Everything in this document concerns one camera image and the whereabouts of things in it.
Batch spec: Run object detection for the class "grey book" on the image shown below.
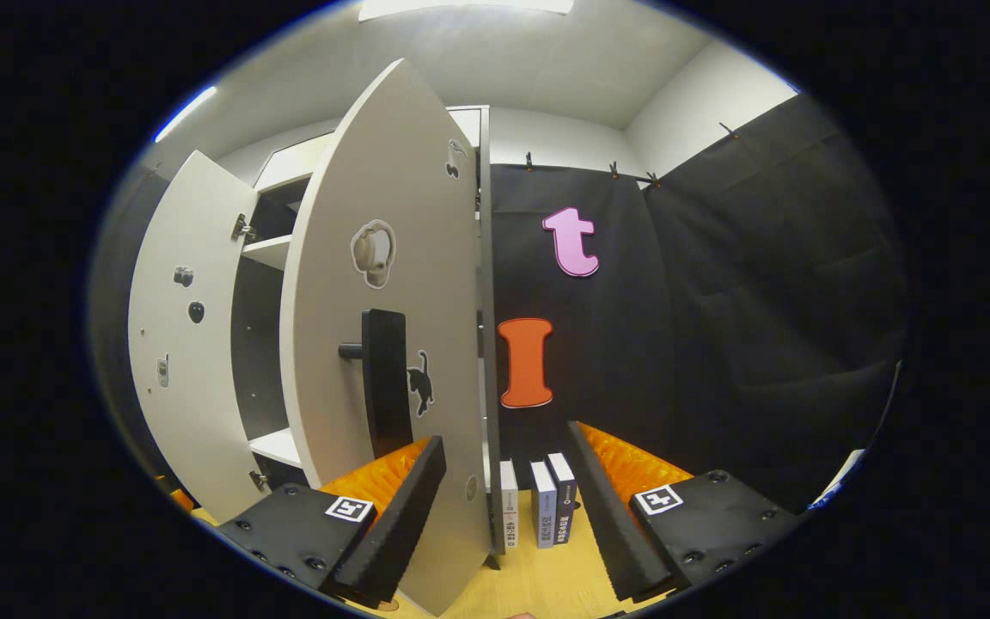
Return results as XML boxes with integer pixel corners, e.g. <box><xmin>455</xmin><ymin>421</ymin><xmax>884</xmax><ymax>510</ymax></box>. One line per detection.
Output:
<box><xmin>529</xmin><ymin>461</ymin><xmax>558</xmax><ymax>549</ymax></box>

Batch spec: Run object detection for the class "narrow ceiling light strip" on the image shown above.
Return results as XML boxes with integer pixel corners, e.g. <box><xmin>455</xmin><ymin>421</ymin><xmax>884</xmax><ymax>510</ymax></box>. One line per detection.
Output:
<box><xmin>154</xmin><ymin>84</ymin><xmax>219</xmax><ymax>143</ymax></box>

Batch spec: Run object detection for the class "black cabinet door handle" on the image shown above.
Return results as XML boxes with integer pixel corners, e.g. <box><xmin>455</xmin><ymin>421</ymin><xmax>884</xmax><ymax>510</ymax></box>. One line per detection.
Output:
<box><xmin>339</xmin><ymin>308</ymin><xmax>414</xmax><ymax>459</ymax></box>

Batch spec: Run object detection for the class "dark book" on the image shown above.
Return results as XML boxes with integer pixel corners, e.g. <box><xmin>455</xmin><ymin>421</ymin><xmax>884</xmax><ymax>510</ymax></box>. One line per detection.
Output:
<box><xmin>545</xmin><ymin>452</ymin><xmax>579</xmax><ymax>544</ymax></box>

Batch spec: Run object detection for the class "wide ceiling light panel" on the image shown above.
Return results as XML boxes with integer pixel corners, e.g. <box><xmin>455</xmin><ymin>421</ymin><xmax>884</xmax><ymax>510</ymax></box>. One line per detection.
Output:
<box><xmin>357</xmin><ymin>0</ymin><xmax>576</xmax><ymax>22</ymax></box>

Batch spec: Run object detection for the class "white cabinet shelf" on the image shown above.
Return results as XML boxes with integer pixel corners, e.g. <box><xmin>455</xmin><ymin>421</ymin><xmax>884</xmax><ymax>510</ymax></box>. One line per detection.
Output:
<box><xmin>241</xmin><ymin>234</ymin><xmax>294</xmax><ymax>272</ymax></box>
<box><xmin>247</xmin><ymin>427</ymin><xmax>307</xmax><ymax>469</ymax></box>

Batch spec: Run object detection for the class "white book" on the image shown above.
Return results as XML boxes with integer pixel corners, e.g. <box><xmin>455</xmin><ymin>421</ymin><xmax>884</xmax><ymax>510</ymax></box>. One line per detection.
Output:
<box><xmin>499</xmin><ymin>460</ymin><xmax>520</xmax><ymax>551</ymax></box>

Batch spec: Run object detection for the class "white side table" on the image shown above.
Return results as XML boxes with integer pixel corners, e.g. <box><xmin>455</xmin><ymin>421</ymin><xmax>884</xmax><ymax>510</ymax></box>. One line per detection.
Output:
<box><xmin>809</xmin><ymin>447</ymin><xmax>870</xmax><ymax>512</ymax></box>

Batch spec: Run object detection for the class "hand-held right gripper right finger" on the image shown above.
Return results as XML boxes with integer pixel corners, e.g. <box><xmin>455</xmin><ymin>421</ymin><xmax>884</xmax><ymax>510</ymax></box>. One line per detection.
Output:
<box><xmin>564</xmin><ymin>420</ymin><xmax>805</xmax><ymax>603</ymax></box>

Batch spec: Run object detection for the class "black backdrop cloth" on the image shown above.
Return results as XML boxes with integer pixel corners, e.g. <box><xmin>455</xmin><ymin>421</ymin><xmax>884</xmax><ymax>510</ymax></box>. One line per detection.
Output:
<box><xmin>87</xmin><ymin>93</ymin><xmax>913</xmax><ymax>517</ymax></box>

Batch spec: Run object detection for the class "white cabinet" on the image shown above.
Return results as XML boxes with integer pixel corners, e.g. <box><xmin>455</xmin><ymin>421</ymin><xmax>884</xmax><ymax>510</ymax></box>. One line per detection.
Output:
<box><xmin>229</xmin><ymin>105</ymin><xmax>504</xmax><ymax>568</ymax></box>

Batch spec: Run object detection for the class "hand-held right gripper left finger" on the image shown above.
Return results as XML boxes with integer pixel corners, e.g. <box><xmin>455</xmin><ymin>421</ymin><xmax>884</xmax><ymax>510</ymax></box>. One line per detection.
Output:
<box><xmin>216</xmin><ymin>435</ymin><xmax>449</xmax><ymax>607</ymax></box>

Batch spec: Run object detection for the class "white cabinet door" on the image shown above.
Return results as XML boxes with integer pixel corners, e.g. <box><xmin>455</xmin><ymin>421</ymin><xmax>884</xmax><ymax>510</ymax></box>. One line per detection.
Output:
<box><xmin>278</xmin><ymin>58</ymin><xmax>496</xmax><ymax>616</ymax></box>
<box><xmin>127</xmin><ymin>150</ymin><xmax>268</xmax><ymax>523</ymax></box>

